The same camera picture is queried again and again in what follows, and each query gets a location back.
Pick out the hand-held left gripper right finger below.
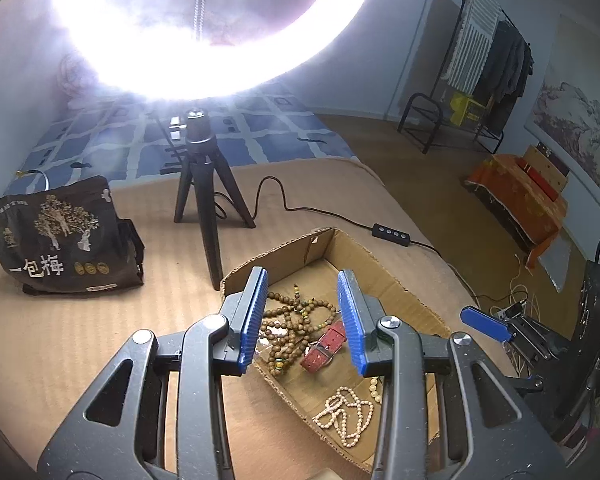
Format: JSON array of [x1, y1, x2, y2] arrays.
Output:
[[336, 269, 566, 480]]

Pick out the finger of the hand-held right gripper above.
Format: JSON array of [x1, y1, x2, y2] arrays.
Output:
[[459, 306, 514, 345], [511, 375, 548, 397]]

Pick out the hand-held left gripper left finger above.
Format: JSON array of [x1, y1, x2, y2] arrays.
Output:
[[37, 266, 270, 480]]

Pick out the brown wooden bead necklace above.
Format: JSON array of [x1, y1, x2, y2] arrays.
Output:
[[260, 284, 338, 378]]

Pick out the cardboard box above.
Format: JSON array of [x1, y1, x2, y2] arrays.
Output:
[[219, 227, 453, 473]]

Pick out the white bead necklace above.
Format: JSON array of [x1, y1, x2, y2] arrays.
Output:
[[312, 386, 376, 447]]

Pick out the orange cloth covered chest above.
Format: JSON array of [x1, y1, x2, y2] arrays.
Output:
[[464, 152, 568, 268]]

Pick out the black tripod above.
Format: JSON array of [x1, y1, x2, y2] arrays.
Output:
[[169, 105, 257, 291]]

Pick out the wooden box with red item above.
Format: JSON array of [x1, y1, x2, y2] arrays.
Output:
[[524, 144, 571, 197]]

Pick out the blue checked bed sheet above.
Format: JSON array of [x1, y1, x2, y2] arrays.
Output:
[[10, 90, 361, 196]]

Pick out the black printed snack bag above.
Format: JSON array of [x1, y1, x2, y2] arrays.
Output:
[[0, 176, 146, 296]]

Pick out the yellow box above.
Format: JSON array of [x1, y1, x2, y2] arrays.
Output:
[[449, 92, 483, 126]]

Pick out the dark hanging clothes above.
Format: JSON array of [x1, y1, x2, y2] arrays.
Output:
[[477, 20, 536, 133]]

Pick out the black clothes rack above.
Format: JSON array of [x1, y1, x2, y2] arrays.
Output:
[[432, 0, 536, 153]]

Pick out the white striped hanging garment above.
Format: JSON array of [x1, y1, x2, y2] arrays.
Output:
[[450, 0, 501, 91]]

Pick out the power strip with cables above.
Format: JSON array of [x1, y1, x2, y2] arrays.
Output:
[[490, 252, 536, 321]]

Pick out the black inline cable controller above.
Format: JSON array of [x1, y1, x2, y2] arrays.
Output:
[[371, 223, 410, 247]]

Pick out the black power cable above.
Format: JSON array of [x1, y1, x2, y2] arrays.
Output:
[[212, 176, 481, 301]]

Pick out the black metal stool frame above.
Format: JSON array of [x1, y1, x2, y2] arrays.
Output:
[[397, 92, 506, 155]]

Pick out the landscape wall painting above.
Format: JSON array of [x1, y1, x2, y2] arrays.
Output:
[[530, 15, 600, 201]]

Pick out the white charging cable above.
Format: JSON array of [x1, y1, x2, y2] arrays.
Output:
[[12, 169, 50, 192]]

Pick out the white ring light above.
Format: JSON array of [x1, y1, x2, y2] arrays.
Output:
[[52, 0, 378, 102]]

